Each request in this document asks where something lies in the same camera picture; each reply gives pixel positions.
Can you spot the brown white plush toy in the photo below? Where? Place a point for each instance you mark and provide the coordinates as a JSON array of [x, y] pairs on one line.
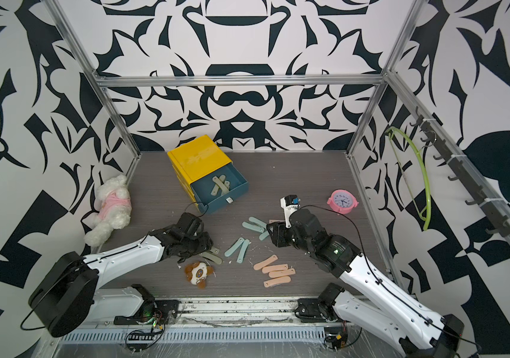
[[197, 274]]

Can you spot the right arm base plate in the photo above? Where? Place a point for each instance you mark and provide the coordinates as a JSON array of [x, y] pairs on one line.
[[311, 310]]

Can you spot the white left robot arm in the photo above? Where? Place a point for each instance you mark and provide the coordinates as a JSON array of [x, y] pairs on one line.
[[72, 292]]

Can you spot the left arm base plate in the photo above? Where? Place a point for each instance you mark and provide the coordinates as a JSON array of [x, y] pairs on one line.
[[149, 313]]

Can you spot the white plush dog pink shirt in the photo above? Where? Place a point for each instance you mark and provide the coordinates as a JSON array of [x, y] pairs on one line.
[[115, 211]]

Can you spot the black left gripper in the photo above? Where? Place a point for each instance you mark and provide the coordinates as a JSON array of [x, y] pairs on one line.
[[207, 242]]

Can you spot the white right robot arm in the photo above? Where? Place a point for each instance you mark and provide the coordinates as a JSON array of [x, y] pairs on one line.
[[391, 314]]

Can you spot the teal top drawer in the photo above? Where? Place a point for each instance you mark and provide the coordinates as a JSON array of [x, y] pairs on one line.
[[202, 189]]

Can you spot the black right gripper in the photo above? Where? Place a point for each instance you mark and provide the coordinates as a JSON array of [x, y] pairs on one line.
[[277, 233]]

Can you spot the pink alarm clock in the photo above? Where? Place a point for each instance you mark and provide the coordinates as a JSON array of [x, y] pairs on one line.
[[342, 201]]

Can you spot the green toy bow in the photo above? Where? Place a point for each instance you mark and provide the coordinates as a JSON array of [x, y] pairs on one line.
[[413, 172]]

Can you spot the teal fruit knife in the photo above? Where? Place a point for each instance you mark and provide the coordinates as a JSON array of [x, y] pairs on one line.
[[253, 227], [236, 245], [242, 252], [264, 235]]

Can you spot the black wall hook rack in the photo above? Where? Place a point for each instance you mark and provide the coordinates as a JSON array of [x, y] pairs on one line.
[[464, 172]]

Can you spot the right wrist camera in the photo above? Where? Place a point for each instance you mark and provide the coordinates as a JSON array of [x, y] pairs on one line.
[[290, 204]]

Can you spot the yellow drawer cabinet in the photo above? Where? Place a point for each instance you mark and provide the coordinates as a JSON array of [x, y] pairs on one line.
[[195, 160]]

